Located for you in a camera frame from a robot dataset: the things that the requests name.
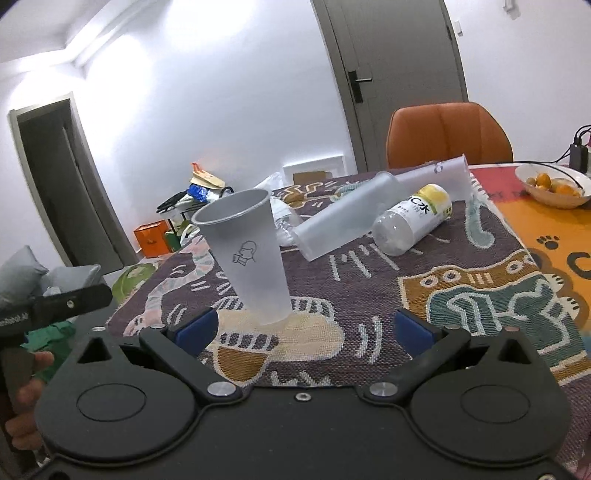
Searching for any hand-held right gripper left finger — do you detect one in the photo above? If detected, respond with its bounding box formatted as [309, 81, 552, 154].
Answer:
[69, 308, 241, 407]

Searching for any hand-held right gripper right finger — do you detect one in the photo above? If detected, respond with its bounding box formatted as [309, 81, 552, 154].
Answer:
[357, 308, 551, 407]

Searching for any frosted cup with line drawing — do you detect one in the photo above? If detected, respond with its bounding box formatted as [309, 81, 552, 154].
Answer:
[191, 188, 293, 326]

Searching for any frosted plastic cup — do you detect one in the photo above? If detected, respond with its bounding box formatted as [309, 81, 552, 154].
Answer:
[396, 154, 472, 205]

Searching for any person's left hand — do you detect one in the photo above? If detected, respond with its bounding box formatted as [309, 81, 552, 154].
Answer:
[4, 351, 55, 455]

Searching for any grey pillow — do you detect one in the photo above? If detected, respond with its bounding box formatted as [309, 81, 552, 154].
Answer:
[42, 264, 103, 298]
[0, 246, 49, 320]

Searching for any green cloth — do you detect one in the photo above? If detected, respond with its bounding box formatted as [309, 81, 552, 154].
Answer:
[21, 320, 77, 385]

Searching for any printed woven tablecloth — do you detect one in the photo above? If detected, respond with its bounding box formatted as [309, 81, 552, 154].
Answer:
[106, 167, 591, 469]

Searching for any orange box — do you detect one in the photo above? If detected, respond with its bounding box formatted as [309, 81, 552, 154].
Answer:
[134, 220, 171, 258]

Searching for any clear bottle with yellow label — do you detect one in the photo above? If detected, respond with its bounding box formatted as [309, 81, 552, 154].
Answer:
[372, 183, 453, 257]

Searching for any dark wooden door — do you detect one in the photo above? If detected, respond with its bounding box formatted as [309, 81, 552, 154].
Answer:
[9, 92, 126, 269]

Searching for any frosted plastic bottle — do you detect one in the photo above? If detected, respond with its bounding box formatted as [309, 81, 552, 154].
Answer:
[294, 171, 403, 262]

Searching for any pile of bags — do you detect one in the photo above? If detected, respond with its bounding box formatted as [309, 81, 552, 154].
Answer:
[156, 161, 234, 224]

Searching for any clear plastic bag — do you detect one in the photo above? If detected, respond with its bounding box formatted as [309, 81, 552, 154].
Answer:
[265, 172, 306, 251]

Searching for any orange paw print mat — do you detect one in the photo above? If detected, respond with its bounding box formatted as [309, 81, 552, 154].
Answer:
[468, 164, 591, 335]

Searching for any cardboard box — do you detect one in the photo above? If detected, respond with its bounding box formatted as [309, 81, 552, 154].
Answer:
[293, 171, 333, 186]

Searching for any white bowl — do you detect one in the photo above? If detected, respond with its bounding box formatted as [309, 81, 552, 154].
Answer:
[514, 162, 591, 210]

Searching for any heap of small oranges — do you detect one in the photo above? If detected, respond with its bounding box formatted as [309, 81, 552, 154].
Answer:
[526, 171, 583, 197]

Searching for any orange leather chair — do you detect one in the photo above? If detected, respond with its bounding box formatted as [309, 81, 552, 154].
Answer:
[386, 102, 515, 170]

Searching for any black charger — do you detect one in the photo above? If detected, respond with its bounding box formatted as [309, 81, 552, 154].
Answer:
[570, 124, 591, 171]

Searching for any grey door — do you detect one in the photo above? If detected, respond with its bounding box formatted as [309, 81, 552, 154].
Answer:
[311, 0, 470, 175]

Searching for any black cable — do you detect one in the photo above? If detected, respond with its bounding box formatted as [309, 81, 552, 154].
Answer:
[522, 134, 585, 191]

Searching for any black door handle lock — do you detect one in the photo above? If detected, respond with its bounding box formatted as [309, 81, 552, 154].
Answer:
[347, 70, 373, 103]

